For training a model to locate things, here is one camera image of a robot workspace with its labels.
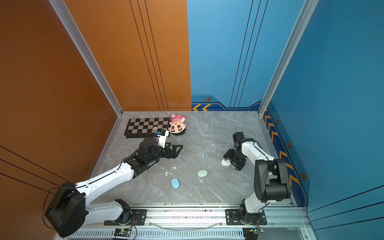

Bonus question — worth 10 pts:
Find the mint green charging case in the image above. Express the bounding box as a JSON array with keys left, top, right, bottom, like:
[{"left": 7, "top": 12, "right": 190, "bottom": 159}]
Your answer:
[{"left": 197, "top": 170, "right": 208, "bottom": 178}]

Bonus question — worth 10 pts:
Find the aluminium corner post right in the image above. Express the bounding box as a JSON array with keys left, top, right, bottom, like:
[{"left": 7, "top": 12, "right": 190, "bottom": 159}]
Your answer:
[{"left": 258, "top": 0, "right": 319, "bottom": 117}]

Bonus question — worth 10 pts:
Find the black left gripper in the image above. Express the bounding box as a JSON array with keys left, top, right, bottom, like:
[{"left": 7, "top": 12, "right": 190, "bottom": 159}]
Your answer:
[{"left": 146, "top": 141, "right": 183, "bottom": 166}]

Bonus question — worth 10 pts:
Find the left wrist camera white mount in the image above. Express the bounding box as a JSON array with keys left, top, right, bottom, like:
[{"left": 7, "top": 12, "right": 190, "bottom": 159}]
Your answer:
[{"left": 155, "top": 130, "right": 169, "bottom": 148}]

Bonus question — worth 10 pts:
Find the white earbud charging case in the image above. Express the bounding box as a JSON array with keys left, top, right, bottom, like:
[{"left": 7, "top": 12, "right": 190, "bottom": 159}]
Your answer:
[{"left": 221, "top": 159, "right": 231, "bottom": 167}]

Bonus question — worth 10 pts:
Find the aluminium corner post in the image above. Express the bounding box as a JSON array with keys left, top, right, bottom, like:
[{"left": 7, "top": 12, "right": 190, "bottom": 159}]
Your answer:
[
  {"left": 49, "top": 0, "right": 123, "bottom": 117},
  {"left": 258, "top": 0, "right": 319, "bottom": 117}
]

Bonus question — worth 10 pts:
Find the green circuit board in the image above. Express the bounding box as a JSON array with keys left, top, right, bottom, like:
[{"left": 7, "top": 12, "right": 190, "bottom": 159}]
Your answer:
[
  {"left": 250, "top": 226, "right": 264, "bottom": 235},
  {"left": 114, "top": 228, "right": 132, "bottom": 238}
]

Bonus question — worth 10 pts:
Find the light blue charging case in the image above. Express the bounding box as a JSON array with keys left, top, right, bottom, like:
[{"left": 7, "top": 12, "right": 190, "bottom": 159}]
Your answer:
[{"left": 171, "top": 178, "right": 180, "bottom": 189}]

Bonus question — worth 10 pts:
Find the black folding chess board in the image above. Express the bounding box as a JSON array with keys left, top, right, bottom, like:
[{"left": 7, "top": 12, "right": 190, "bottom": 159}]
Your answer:
[{"left": 124, "top": 118, "right": 171, "bottom": 139}]

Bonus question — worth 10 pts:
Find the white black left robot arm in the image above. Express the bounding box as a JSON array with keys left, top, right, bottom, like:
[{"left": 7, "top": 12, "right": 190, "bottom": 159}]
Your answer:
[{"left": 42, "top": 138, "right": 183, "bottom": 238}]

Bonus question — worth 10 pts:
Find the aluminium corner post left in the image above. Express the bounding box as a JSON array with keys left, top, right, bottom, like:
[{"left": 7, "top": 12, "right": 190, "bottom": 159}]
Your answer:
[{"left": 49, "top": 0, "right": 123, "bottom": 117}]

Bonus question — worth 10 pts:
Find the green circuit board right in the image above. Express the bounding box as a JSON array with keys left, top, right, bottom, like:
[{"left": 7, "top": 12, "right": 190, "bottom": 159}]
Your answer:
[{"left": 250, "top": 226, "right": 264, "bottom": 235}]

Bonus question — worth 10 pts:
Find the green circuit board left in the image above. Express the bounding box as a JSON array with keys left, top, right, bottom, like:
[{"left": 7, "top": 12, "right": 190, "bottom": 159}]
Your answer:
[{"left": 114, "top": 228, "right": 132, "bottom": 238}]

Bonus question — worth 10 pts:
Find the pink plush doll head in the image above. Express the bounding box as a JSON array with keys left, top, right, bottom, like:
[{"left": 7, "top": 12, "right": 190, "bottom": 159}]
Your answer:
[{"left": 168, "top": 114, "right": 186, "bottom": 136}]

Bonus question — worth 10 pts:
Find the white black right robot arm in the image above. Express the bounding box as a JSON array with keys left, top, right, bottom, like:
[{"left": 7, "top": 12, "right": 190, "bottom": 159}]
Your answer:
[{"left": 221, "top": 132, "right": 291, "bottom": 225}]

